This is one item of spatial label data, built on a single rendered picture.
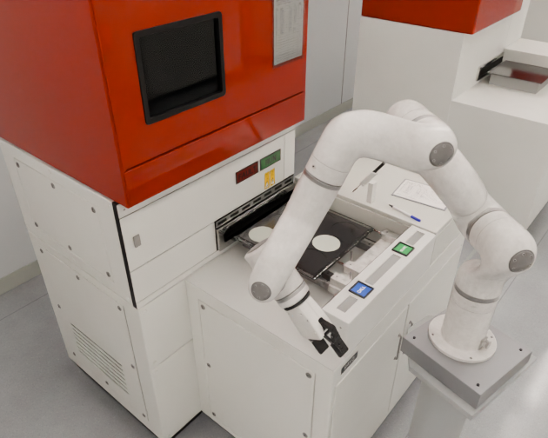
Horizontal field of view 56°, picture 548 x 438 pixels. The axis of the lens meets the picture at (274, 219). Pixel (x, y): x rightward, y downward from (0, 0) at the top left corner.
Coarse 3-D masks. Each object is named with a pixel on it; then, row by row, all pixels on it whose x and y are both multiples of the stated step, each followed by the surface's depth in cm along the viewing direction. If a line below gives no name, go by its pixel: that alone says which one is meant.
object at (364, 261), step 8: (376, 248) 184; (384, 248) 184; (360, 256) 180; (368, 256) 180; (376, 256) 180; (360, 264) 177; (368, 264) 177; (344, 272) 173; (328, 288) 169; (336, 288) 167
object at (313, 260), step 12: (276, 216) 198; (324, 216) 198; (336, 216) 198; (252, 228) 191; (324, 228) 191; (336, 228) 191; (348, 228) 191; (360, 228) 191; (252, 240) 185; (312, 240) 185; (348, 240) 185; (312, 252) 179; (324, 252) 179; (336, 252) 179; (300, 264) 174; (312, 264) 174; (324, 264) 174
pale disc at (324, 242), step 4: (316, 236) 187; (320, 236) 187; (324, 236) 187; (328, 236) 187; (332, 236) 187; (316, 240) 185; (320, 240) 185; (324, 240) 185; (328, 240) 185; (332, 240) 185; (336, 240) 185; (316, 244) 183; (320, 244) 183; (324, 244) 183; (328, 244) 183; (332, 244) 183; (336, 244) 183; (316, 248) 181; (320, 248) 181; (324, 248) 181; (328, 248) 181; (332, 248) 181; (336, 248) 181
